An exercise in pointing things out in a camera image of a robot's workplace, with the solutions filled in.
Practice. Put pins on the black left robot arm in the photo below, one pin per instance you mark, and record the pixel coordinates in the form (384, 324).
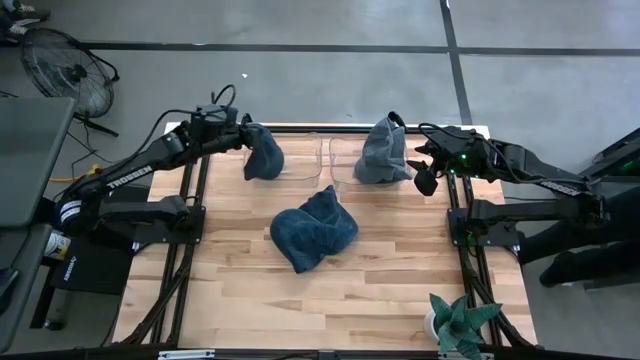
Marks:
(130, 175)

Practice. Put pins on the green artificial plant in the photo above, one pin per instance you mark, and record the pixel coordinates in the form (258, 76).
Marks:
(460, 322)

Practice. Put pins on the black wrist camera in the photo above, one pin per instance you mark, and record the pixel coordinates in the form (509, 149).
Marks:
(457, 142)
(215, 115)

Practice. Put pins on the white yellow canister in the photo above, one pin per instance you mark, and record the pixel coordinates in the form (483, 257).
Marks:
(56, 245)

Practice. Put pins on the person's shoe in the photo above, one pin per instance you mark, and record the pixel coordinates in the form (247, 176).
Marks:
(15, 30)
(27, 11)

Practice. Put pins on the silver metal bracket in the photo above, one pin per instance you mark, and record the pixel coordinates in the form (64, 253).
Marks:
(185, 354)

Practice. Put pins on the clear plastic bin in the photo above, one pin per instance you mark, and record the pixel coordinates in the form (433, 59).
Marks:
(302, 155)
(342, 175)

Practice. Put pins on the grey desk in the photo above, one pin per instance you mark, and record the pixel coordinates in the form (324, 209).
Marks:
(30, 160)
(20, 260)

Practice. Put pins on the dark blue towel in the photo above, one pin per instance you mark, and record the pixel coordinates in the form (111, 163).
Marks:
(295, 240)

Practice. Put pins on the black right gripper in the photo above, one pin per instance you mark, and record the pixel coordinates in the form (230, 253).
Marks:
(450, 160)

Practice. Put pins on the person's leg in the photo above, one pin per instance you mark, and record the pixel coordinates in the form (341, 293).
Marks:
(575, 240)
(590, 270)

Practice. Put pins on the black clamp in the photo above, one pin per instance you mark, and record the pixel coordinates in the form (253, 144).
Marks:
(246, 119)
(396, 119)

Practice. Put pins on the black floor fan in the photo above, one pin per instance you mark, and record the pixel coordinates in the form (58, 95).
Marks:
(67, 70)

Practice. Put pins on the grey metal table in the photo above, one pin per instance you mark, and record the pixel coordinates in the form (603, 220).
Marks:
(620, 150)

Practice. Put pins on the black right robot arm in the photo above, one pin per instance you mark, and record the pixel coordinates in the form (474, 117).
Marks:
(530, 165)

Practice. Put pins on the black aluminium table frame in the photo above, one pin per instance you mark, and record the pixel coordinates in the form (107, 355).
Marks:
(325, 129)

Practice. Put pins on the white plant pot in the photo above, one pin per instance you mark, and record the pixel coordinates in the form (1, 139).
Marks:
(430, 327)

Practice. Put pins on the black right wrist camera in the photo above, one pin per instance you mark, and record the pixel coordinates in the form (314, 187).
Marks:
(457, 142)

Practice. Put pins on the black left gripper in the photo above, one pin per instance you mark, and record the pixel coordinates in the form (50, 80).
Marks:
(227, 138)

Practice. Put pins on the yellow power plug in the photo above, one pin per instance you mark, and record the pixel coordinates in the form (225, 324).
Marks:
(94, 172)

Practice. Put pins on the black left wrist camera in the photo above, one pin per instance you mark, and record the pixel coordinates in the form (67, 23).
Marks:
(215, 115)

